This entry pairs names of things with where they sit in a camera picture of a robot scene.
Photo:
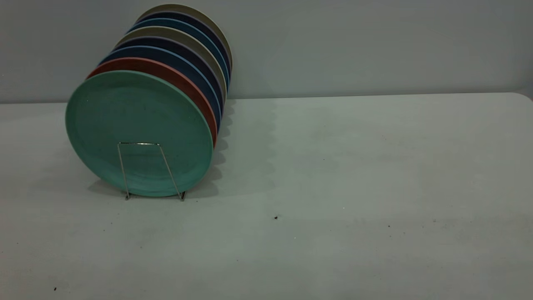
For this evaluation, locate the dark purple round plate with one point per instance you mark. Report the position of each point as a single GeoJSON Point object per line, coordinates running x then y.
{"type": "Point", "coordinates": [179, 43]}
{"type": "Point", "coordinates": [186, 17]}

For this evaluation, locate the green round plate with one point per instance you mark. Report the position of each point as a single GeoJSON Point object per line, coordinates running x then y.
{"type": "Point", "coordinates": [137, 121]}

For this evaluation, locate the teal blue round plate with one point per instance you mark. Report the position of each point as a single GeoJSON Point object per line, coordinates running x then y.
{"type": "Point", "coordinates": [181, 24]}

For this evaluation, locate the beige round plate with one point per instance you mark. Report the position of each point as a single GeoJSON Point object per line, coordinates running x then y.
{"type": "Point", "coordinates": [180, 8]}
{"type": "Point", "coordinates": [166, 31]}

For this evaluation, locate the pink round plate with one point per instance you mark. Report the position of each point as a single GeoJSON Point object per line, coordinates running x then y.
{"type": "Point", "coordinates": [177, 75]}

